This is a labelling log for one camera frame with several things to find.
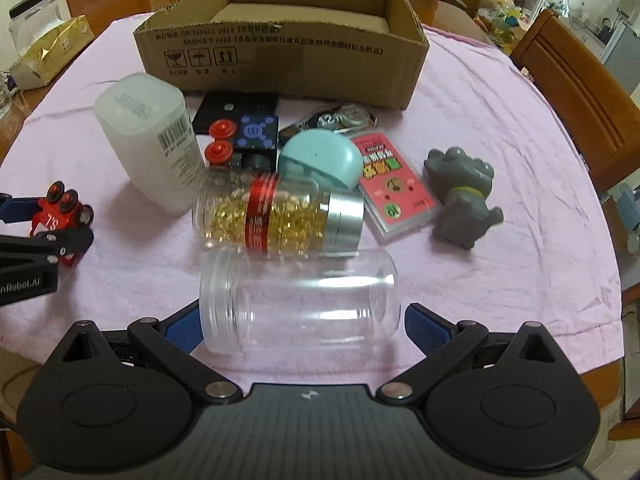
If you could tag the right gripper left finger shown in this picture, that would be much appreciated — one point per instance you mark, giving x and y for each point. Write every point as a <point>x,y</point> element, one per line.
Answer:
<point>166,347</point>

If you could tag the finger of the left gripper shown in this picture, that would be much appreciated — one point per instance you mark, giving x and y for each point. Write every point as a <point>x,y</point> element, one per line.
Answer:
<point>47,247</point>
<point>18,209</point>

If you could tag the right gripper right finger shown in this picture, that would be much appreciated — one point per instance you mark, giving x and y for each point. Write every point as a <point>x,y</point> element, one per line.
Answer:
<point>447,348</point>

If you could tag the red toy block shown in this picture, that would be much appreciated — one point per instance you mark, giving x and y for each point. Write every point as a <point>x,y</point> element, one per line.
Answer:
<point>62,213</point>

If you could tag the clear plastic jar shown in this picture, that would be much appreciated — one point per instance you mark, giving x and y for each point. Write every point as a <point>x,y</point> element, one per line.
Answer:
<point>282,302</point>

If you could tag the white medical container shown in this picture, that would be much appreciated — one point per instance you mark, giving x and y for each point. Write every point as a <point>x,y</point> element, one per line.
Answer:
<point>148,126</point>

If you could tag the grey cat figurine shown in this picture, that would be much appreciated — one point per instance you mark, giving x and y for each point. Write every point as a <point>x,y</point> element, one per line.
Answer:
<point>462,184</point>

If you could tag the black blue toy block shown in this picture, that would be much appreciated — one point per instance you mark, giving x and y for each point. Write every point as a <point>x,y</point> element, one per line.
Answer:
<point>249,142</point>

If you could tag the pink table cloth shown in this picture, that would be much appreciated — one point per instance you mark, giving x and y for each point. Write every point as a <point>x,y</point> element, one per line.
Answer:
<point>551,259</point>

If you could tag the capsule bottle silver cap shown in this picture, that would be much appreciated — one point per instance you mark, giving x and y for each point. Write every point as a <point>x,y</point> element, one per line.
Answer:
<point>268,213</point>

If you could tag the pink card box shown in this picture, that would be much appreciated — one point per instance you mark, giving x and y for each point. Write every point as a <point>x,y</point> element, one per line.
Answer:
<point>396,197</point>

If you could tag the clear container black lid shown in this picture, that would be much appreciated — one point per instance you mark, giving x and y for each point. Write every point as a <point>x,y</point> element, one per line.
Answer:
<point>32,19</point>

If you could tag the black flat square case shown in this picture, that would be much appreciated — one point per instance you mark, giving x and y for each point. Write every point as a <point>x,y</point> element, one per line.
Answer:
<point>232,105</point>

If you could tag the teal earbud case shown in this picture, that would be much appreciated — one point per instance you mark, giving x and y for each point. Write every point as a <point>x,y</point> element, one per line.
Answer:
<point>328,158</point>

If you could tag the wooden chair right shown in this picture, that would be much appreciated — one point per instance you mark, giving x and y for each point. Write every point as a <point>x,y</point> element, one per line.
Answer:
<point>597,113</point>

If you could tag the cardboard box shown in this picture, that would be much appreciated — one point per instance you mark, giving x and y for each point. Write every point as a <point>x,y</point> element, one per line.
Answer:
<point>367,51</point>

